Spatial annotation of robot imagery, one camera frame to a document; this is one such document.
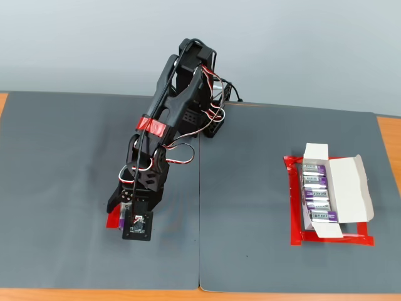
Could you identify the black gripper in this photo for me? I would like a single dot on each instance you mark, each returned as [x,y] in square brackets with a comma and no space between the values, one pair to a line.
[125,194]

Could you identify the purple silver Bexel battery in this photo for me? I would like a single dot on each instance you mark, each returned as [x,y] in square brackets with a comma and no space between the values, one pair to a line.
[315,194]
[123,219]
[313,169]
[318,205]
[314,181]
[324,215]

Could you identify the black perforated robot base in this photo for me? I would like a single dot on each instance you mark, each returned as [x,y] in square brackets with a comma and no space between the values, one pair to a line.
[216,127]

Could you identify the white cardboard box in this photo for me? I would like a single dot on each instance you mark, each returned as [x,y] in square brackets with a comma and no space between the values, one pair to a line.
[347,191]

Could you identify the red tape patch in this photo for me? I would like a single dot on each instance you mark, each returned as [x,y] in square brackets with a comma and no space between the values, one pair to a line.
[111,222]

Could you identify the grey table mat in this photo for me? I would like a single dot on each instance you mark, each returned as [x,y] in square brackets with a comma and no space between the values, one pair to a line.
[62,172]
[250,188]

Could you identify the red tape wrap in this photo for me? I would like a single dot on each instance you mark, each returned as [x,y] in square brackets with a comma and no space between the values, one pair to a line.
[153,125]

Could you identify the black square wrist camera module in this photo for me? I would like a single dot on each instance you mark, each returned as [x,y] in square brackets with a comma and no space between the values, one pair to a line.
[138,227]

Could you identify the red tape frame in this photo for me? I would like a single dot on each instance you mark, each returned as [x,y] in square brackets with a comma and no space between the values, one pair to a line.
[296,203]

